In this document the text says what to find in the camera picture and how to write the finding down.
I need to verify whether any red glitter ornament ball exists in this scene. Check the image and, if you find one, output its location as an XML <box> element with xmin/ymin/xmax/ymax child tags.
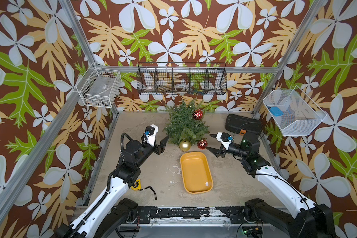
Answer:
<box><xmin>197</xmin><ymin>139</ymin><xmax>208</xmax><ymax>150</ymax></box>

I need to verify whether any gold ornament ball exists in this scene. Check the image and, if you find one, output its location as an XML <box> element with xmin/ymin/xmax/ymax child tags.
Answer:
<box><xmin>179</xmin><ymin>139</ymin><xmax>191</xmax><ymax>152</ymax></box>

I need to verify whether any red patterned ornament ball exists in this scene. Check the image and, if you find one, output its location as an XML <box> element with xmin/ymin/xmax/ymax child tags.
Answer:
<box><xmin>192</xmin><ymin>109</ymin><xmax>203</xmax><ymax>120</ymax></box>

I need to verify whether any yellow plastic tray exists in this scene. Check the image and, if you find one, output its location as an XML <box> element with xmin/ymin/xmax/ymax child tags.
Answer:
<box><xmin>180</xmin><ymin>152</ymin><xmax>213</xmax><ymax>194</ymax></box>

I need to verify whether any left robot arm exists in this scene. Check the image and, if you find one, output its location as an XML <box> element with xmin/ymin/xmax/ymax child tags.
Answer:
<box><xmin>55</xmin><ymin>131</ymin><xmax>169</xmax><ymax>238</ymax></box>

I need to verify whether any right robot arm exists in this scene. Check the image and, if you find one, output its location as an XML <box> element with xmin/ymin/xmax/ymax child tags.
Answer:
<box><xmin>207</xmin><ymin>132</ymin><xmax>336</xmax><ymax>238</ymax></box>

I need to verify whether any small green christmas tree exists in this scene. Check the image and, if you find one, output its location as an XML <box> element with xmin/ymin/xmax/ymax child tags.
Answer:
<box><xmin>164</xmin><ymin>100</ymin><xmax>209</xmax><ymax>146</ymax></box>

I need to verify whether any black tool case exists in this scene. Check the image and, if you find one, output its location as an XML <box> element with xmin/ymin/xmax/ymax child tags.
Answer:
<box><xmin>225</xmin><ymin>114</ymin><xmax>263</xmax><ymax>135</ymax></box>

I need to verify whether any yellow tape measure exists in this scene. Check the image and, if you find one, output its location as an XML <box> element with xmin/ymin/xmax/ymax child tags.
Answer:
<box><xmin>131</xmin><ymin>179</ymin><xmax>157</xmax><ymax>201</ymax></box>

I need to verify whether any tape roll in basket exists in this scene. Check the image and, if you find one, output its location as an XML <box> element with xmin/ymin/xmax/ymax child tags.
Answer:
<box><xmin>175</xmin><ymin>84</ymin><xmax>189</xmax><ymax>91</ymax></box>

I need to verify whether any blue object in basket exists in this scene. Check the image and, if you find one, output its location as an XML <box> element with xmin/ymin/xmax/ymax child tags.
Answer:
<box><xmin>269</xmin><ymin>107</ymin><xmax>284</xmax><ymax>117</ymax></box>

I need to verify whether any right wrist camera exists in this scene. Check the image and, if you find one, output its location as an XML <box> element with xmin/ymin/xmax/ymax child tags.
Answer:
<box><xmin>216</xmin><ymin>132</ymin><xmax>233</xmax><ymax>150</ymax></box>

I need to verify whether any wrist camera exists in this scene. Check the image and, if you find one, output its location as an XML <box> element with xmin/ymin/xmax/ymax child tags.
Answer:
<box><xmin>216</xmin><ymin>132</ymin><xmax>233</xmax><ymax>150</ymax></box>
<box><xmin>141</xmin><ymin>125</ymin><xmax>158</xmax><ymax>147</ymax></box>

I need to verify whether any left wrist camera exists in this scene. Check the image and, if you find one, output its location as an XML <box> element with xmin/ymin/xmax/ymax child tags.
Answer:
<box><xmin>141</xmin><ymin>125</ymin><xmax>158</xmax><ymax>147</ymax></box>

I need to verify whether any black wire wall basket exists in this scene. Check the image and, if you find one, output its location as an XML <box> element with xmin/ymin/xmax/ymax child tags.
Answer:
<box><xmin>136</xmin><ymin>62</ymin><xmax>228</xmax><ymax>95</ymax></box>

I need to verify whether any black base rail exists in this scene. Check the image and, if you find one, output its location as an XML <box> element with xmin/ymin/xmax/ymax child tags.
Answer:
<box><xmin>126</xmin><ymin>206</ymin><xmax>246</xmax><ymax>224</ymax></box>

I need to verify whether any white wire basket right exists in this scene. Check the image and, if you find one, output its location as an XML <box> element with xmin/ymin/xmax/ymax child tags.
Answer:
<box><xmin>263</xmin><ymin>86</ymin><xmax>327</xmax><ymax>137</ymax></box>

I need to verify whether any white wire basket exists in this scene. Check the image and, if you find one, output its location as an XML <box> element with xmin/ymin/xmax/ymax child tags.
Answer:
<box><xmin>263</xmin><ymin>86</ymin><xmax>327</xmax><ymax>137</ymax></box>
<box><xmin>76</xmin><ymin>63</ymin><xmax>123</xmax><ymax>108</ymax></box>

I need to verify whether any white wire basket left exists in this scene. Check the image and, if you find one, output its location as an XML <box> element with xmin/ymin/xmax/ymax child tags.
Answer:
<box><xmin>76</xmin><ymin>63</ymin><xmax>123</xmax><ymax>108</ymax></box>

